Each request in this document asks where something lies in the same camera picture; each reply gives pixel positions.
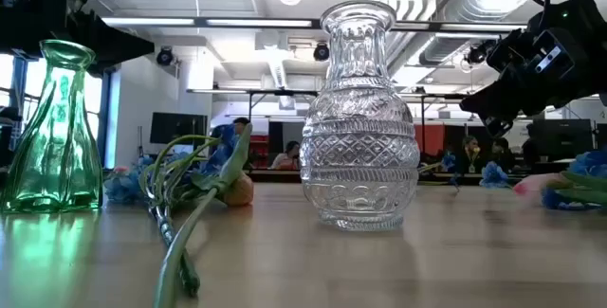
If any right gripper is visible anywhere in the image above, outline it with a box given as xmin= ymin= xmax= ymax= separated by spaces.
xmin=458 ymin=0 xmax=607 ymax=139

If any black computer monitor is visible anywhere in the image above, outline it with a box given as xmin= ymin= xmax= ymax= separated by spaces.
xmin=530 ymin=118 xmax=595 ymax=160
xmin=150 ymin=112 xmax=209 ymax=146

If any clear cut-glass vase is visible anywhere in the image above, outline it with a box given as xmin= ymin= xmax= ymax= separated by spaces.
xmin=299 ymin=0 xmax=421 ymax=232

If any long fluorescent ceiling light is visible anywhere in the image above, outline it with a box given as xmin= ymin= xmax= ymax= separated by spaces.
xmin=393 ymin=21 xmax=528 ymax=33
xmin=101 ymin=16 xmax=314 ymax=28

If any black overhead truss beam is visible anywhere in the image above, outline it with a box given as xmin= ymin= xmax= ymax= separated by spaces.
xmin=187 ymin=88 xmax=470 ymax=101

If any person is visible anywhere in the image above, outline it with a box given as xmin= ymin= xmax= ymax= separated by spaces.
xmin=268 ymin=140 xmax=302 ymax=171
xmin=487 ymin=137 xmax=511 ymax=172
xmin=455 ymin=136 xmax=483 ymax=175
xmin=231 ymin=117 xmax=252 ymax=136

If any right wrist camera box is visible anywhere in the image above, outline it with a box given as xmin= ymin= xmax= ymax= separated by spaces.
xmin=531 ymin=27 xmax=578 ymax=87

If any red cabinet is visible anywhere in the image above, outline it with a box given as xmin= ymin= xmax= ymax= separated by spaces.
xmin=249 ymin=135 xmax=269 ymax=168

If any green glass vase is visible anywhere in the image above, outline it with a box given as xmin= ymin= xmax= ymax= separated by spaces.
xmin=0 ymin=39 xmax=104 ymax=214

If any orange wall panel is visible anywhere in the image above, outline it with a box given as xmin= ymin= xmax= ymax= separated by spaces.
xmin=414 ymin=123 xmax=447 ymax=156

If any black ceiling spotlight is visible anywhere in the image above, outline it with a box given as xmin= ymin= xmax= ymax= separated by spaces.
xmin=466 ymin=39 xmax=498 ymax=66
xmin=156 ymin=45 xmax=175 ymax=67
xmin=312 ymin=42 xmax=331 ymax=63

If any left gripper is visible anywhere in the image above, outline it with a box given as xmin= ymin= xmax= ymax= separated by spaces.
xmin=0 ymin=0 xmax=156 ymax=75

